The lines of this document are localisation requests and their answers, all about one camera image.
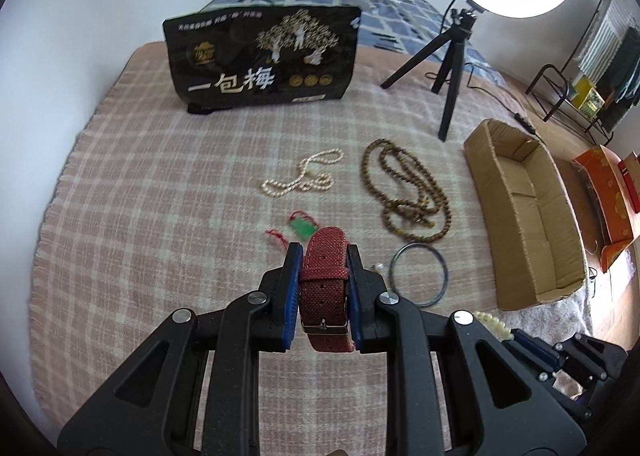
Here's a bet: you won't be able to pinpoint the cream bead bracelet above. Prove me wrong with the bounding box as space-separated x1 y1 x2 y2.
472 310 516 342

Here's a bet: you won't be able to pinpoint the dark thin bangle ring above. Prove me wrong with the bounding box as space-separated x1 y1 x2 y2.
387 241 450 309

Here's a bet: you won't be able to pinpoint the long brown wooden bead necklace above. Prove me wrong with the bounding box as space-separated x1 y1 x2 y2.
360 137 452 242

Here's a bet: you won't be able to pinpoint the red woven watch strap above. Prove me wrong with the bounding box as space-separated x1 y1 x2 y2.
297 226 352 353

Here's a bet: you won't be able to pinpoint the green jade pendant red cord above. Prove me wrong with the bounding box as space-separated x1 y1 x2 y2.
264 208 321 251

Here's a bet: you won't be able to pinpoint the white pearl necklace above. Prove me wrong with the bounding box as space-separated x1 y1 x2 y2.
260 146 345 197

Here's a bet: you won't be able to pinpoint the brown cardboard box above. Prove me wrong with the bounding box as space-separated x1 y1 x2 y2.
464 119 587 311

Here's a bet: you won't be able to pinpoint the orange cloth covered table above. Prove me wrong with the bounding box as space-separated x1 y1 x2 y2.
572 145 639 272

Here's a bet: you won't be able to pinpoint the red and tan boxes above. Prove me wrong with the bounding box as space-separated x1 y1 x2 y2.
618 152 640 213

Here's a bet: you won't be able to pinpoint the yellow green box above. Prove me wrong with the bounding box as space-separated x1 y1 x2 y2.
572 76 604 118

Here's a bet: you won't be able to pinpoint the dark hanging clothes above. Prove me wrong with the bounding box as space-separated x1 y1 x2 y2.
597 26 639 132

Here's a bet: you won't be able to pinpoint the black metal clothes rack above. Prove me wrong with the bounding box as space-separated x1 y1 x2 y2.
525 0 639 144

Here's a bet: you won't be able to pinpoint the striped hanging cloth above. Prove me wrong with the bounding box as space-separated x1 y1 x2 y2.
574 0 629 83

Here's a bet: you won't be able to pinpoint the black mini tripod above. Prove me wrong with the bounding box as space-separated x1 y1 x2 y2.
381 9 476 142

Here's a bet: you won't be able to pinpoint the blue patterned bed sheet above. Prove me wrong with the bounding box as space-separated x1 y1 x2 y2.
202 0 507 83

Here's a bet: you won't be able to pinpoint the black snack bag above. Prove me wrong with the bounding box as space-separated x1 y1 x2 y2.
163 5 361 115

